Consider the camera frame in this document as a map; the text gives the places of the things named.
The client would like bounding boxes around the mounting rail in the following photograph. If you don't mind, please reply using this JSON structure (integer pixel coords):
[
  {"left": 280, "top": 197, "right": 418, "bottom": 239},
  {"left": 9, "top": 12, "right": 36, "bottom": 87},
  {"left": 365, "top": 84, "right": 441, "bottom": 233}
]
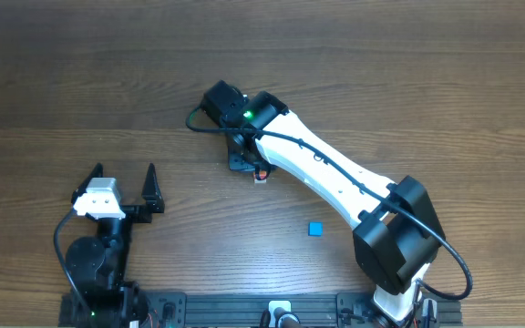
[{"left": 59, "top": 291, "right": 464, "bottom": 328}]

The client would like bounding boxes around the black cable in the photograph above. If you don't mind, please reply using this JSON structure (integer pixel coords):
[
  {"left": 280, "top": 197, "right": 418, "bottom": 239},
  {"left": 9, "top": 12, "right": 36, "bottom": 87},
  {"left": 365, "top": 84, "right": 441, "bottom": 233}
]
[
  {"left": 184, "top": 104, "right": 474, "bottom": 302},
  {"left": 52, "top": 208, "right": 95, "bottom": 318}
]

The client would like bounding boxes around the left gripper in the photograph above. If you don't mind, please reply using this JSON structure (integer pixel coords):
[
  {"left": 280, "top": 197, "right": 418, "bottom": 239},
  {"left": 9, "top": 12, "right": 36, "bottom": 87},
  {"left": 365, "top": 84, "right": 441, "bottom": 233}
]
[{"left": 70, "top": 162, "right": 166, "bottom": 224}]

